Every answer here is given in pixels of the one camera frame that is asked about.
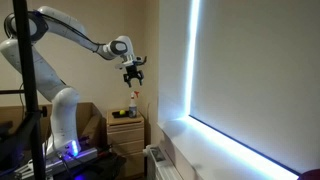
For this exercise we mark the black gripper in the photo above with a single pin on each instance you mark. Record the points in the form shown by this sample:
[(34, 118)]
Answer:
[(132, 71)]

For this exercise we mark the wooden nightstand drawer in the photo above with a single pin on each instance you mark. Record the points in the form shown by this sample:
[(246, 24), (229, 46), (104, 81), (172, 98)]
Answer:
[(134, 165), (126, 136), (129, 148), (125, 127)]

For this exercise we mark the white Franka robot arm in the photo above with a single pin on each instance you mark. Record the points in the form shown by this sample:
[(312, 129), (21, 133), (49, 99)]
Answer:
[(50, 76)]

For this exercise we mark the light wooden nightstand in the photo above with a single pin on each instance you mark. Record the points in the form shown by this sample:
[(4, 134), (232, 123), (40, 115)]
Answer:
[(140, 117)]

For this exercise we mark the spray bottle with red trigger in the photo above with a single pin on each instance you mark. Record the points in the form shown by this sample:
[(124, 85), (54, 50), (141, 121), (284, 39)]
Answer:
[(132, 110)]

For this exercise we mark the yellow tennis ball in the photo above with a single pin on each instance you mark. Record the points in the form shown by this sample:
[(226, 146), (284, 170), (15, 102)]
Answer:
[(122, 112)]

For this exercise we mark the black plastic tray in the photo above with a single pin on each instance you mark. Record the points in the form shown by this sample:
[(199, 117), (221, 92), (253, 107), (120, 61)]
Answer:
[(115, 115)]

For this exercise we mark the brown leather sofa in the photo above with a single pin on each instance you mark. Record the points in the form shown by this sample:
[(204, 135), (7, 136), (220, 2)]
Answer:
[(88, 116)]

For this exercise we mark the black clamp with orange grip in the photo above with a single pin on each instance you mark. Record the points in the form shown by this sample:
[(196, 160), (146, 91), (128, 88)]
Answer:
[(103, 153)]

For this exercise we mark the printed leaflet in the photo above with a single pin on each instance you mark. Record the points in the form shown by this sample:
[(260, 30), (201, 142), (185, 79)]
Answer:
[(158, 156)]

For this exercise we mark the black fabric cover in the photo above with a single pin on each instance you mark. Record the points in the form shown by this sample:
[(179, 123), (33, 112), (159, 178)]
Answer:
[(113, 165)]

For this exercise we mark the white window sill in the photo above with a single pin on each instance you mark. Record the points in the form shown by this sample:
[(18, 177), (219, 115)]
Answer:
[(200, 146)]

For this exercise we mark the black tripod pole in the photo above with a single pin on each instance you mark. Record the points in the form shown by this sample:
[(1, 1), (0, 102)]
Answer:
[(28, 83)]

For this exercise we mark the white window blind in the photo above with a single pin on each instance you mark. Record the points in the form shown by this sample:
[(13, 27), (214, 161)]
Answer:
[(260, 83)]

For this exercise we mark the dark red round object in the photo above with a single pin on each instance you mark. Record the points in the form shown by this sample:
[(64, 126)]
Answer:
[(310, 175)]

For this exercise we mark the wrist camera on white mount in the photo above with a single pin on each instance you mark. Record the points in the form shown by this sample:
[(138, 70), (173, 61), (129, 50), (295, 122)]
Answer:
[(128, 62)]

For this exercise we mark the aluminium extrusion rail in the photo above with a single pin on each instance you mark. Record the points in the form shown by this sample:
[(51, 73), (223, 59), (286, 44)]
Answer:
[(80, 156)]

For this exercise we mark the white wall heater unit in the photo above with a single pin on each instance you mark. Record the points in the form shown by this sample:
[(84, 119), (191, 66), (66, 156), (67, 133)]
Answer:
[(163, 170)]

